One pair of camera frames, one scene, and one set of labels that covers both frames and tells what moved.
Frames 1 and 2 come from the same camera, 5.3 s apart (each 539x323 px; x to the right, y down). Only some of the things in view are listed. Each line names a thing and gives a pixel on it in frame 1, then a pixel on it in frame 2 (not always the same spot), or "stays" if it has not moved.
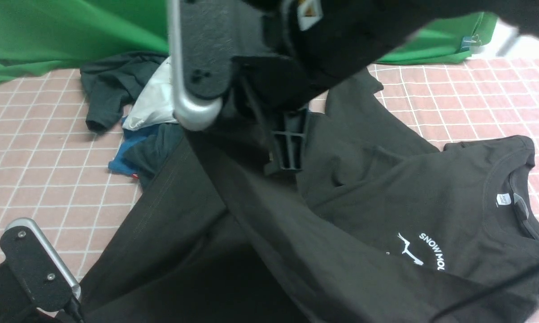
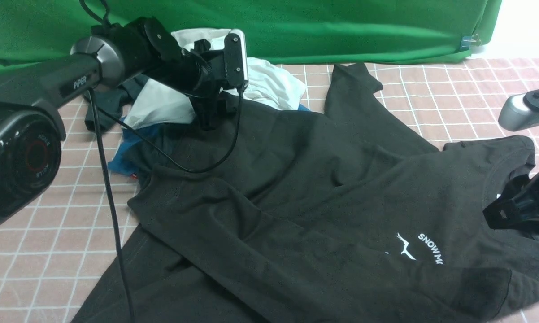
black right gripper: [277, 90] to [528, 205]
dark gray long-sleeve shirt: [380, 227] stays
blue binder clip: [468, 43] stays
